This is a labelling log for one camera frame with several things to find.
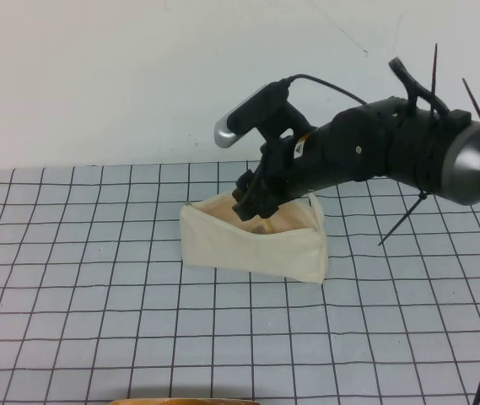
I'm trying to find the thin black camera cable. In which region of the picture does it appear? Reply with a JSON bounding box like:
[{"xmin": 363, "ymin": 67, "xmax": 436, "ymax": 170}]
[{"xmin": 286, "ymin": 73, "xmax": 368, "ymax": 105}]

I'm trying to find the black zip tie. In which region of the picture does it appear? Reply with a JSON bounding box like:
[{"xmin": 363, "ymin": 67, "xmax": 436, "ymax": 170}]
[
  {"xmin": 461, "ymin": 77, "xmax": 480, "ymax": 130},
  {"xmin": 377, "ymin": 192, "xmax": 429, "ymax": 247},
  {"xmin": 430, "ymin": 43, "xmax": 440, "ymax": 117}
]

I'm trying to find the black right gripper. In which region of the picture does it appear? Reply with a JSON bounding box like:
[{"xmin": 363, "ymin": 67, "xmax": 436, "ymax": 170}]
[{"xmin": 232, "ymin": 120, "xmax": 345, "ymax": 222}]

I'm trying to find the blue checkered tablecloth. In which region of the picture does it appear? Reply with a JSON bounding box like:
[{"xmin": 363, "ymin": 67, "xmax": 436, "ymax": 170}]
[{"xmin": 0, "ymin": 159, "xmax": 480, "ymax": 405}]

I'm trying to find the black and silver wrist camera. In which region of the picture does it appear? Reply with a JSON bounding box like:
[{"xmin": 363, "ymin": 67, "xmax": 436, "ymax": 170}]
[{"xmin": 213, "ymin": 81, "xmax": 313, "ymax": 151}]

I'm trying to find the cream fabric pencil case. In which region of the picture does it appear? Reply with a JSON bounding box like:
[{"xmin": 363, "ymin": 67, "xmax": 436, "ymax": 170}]
[{"xmin": 179, "ymin": 192, "xmax": 328, "ymax": 286}]

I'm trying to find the orange-brown rounded object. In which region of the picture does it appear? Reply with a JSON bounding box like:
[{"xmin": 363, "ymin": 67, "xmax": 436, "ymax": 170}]
[{"xmin": 108, "ymin": 396, "xmax": 262, "ymax": 405}]

